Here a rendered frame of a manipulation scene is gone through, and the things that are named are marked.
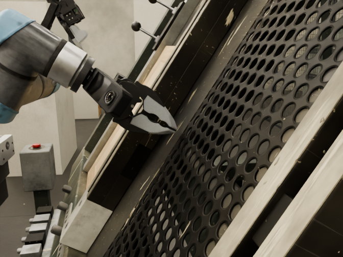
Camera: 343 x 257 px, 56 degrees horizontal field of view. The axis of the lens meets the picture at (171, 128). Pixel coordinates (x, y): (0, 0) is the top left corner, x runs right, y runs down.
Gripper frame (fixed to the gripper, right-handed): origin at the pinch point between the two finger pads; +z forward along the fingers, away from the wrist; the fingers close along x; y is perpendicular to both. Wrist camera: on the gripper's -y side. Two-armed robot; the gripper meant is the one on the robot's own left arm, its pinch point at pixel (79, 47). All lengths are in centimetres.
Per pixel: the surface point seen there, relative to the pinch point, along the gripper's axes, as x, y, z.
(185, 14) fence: -5.5, 40.3, 7.9
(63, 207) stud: -33, -25, 42
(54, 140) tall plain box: 203, -109, 52
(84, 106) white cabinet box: 470, -130, 59
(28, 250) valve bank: -40, -38, 46
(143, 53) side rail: 16.7, 19.9, 13.8
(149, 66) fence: -7.2, 19.9, 18.0
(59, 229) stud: -46, -23, 43
